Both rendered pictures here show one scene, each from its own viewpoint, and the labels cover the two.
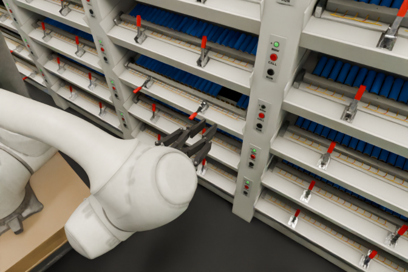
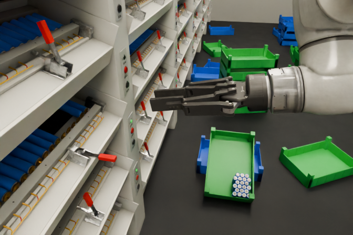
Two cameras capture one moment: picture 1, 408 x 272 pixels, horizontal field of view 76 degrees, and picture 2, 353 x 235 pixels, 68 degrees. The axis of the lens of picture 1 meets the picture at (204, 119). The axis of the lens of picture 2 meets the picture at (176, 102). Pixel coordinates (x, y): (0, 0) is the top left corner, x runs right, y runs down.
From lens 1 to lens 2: 0.87 m
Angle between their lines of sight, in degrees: 84
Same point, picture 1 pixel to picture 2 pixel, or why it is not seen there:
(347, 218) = not seen: hidden behind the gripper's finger
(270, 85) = (121, 26)
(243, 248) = (174, 215)
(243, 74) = (90, 45)
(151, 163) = not seen: outside the picture
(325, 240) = (155, 140)
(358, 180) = (151, 64)
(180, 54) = (20, 99)
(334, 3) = not seen: outside the picture
